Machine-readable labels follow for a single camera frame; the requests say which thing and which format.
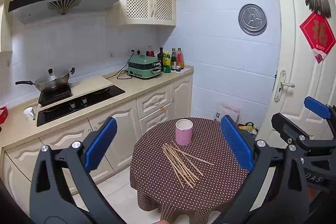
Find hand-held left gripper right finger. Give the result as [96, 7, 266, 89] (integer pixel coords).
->
[210, 115, 311, 224]

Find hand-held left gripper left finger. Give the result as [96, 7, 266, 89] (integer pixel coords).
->
[29, 117, 118, 224]

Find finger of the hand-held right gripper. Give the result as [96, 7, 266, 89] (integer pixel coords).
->
[304, 97, 336, 123]
[272, 113, 336, 152]

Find pink cup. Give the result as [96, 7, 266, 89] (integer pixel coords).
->
[175, 119, 194, 146]

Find group of wooden chopsticks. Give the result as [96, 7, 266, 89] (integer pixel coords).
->
[162, 143, 215, 189]

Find white rice bag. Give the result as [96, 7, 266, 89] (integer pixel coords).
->
[215, 103, 240, 124]

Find black glass gas stove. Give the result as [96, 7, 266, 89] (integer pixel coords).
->
[36, 85, 126, 127]

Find cream cabinet drawer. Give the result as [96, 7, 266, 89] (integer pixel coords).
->
[139, 107, 170, 136]
[136, 84, 171, 120]

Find beige cutting board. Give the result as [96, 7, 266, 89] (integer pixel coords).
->
[39, 75, 114, 112]

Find brown polka-dot tablecloth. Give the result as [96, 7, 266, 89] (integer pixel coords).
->
[130, 117, 259, 223]

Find black portable induction cooker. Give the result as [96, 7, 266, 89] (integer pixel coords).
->
[38, 85, 73, 107]

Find white door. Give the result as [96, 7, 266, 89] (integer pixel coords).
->
[256, 0, 336, 142]

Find cream base kitchen cabinet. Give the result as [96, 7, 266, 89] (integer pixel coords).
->
[1, 74, 193, 210]

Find red diamond paper decoration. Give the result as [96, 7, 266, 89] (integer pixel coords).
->
[299, 12, 336, 64]

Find steel wok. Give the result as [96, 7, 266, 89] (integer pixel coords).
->
[15, 68, 75, 94]

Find white mug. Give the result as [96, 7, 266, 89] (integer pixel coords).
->
[24, 107, 36, 121]

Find beige kitchen countertop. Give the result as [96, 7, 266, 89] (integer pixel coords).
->
[0, 66, 194, 149]

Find glass wok lid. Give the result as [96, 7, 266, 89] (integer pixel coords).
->
[35, 69, 70, 84]

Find green electric grill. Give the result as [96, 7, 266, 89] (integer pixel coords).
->
[127, 54, 161, 80]

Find red label sauce bottle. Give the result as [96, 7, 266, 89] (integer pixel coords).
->
[176, 48, 185, 72]

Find red container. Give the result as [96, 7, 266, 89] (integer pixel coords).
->
[0, 106, 8, 125]

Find yellow-green bottle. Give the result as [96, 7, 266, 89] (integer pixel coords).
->
[162, 50, 172, 74]

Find dark green oil bottle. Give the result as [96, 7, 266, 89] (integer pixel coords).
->
[157, 47, 165, 68]

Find cream lattice door cabinet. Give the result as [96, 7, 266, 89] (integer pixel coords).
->
[119, 0, 176, 27]

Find metal door handle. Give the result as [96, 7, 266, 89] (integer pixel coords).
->
[274, 70, 295, 103]

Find black power cable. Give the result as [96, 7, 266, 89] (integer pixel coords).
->
[106, 50, 137, 80]

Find round metal wall plate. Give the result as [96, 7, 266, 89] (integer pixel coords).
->
[238, 4, 268, 36]

